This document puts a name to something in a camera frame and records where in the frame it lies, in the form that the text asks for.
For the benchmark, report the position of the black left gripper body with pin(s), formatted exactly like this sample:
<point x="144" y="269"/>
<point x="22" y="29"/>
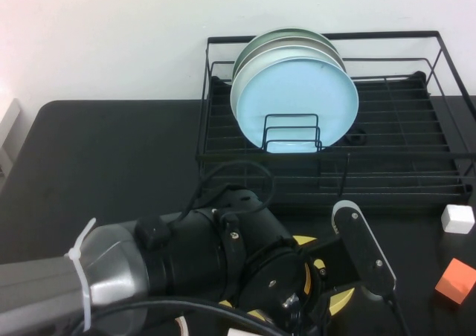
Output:
<point x="271" y="287"/>

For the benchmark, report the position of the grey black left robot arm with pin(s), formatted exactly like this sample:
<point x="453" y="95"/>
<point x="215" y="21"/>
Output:
<point x="37" y="280"/>

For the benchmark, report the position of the light blue plate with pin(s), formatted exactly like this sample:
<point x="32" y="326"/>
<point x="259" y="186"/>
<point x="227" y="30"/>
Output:
<point x="297" y="90"/>

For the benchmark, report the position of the pale mint plate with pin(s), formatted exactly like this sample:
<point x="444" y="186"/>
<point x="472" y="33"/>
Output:
<point x="241" y="87"/>

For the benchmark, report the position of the grey beige plate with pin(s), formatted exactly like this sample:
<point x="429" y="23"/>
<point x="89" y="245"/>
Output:
<point x="277" y="42"/>

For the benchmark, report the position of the dark green plate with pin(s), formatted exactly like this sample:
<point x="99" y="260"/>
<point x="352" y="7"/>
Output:
<point x="284" y="33"/>

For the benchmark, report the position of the white power adapter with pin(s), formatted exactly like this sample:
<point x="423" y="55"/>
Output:
<point x="238" y="332"/>

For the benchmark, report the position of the black round drain plug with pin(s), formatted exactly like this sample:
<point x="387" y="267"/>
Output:
<point x="356" y="138"/>

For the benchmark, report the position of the orange foam cube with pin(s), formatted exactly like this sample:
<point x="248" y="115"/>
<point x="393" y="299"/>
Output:
<point x="455" y="282"/>

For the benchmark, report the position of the white zip tie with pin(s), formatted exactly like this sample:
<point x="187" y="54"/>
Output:
<point x="80" y="276"/>

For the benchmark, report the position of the white foam cube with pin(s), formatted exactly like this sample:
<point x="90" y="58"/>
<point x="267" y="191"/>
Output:
<point x="458" y="219"/>

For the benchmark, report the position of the black wrist camera silver ends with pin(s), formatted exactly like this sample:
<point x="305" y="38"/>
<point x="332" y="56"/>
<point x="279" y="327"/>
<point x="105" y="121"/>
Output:
<point x="362" y="250"/>

